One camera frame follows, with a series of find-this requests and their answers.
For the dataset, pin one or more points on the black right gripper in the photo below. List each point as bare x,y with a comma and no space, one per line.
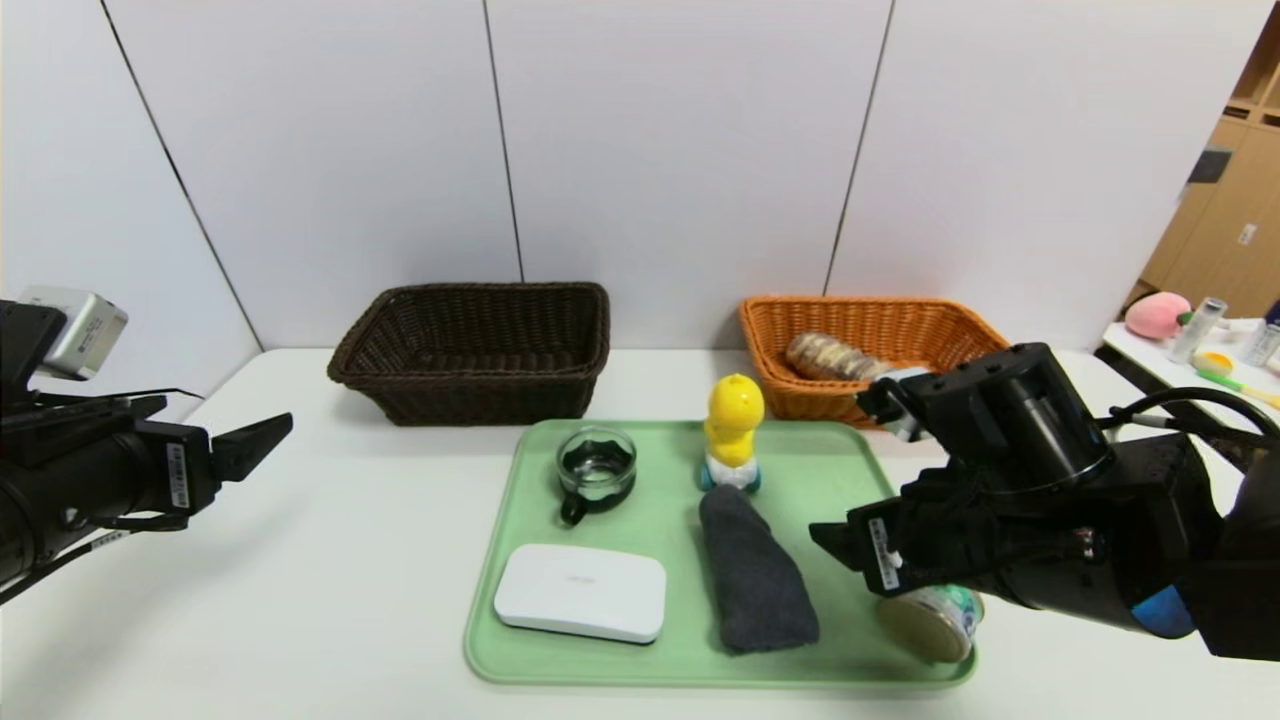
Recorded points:
882,551

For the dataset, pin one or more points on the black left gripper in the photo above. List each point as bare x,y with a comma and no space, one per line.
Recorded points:
182,473

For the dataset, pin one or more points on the green labelled cat food can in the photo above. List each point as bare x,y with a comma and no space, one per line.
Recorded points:
925,630

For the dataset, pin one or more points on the brown striped bread roll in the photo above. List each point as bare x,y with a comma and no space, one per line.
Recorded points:
830,358

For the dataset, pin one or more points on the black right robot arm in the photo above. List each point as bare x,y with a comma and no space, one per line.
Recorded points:
1150,540

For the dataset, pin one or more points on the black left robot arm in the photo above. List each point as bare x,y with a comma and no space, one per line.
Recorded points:
60,490

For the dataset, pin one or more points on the orange wicker basket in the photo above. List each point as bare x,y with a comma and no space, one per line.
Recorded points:
800,400

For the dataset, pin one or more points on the dark brown wicker basket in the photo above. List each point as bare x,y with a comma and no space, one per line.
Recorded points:
470,400

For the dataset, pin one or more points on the dark grey rolled towel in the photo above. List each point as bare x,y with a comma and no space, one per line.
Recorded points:
752,578

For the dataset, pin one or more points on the yellow duck toy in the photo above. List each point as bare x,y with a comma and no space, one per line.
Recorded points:
732,415

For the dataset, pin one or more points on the light green plastic tray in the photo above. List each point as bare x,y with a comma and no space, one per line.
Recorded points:
670,540

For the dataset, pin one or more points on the glass cup with black holder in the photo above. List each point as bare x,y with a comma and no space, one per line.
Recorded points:
596,470

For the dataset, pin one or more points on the white rectangular box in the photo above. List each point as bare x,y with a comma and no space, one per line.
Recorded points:
580,592

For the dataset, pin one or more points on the pink peach plush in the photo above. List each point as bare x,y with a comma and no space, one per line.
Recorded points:
1155,316

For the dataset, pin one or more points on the clear plastic bottle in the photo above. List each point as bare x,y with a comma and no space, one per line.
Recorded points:
1195,332
1262,345

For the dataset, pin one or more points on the white side table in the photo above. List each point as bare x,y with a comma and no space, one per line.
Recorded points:
1225,380

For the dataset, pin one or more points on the yellow and green toothbrush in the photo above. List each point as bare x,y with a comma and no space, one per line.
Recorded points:
1228,381

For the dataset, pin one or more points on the light wooden cabinet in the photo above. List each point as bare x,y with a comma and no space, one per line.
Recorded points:
1235,220

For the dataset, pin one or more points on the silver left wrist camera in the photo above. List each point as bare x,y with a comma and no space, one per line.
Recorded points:
85,335

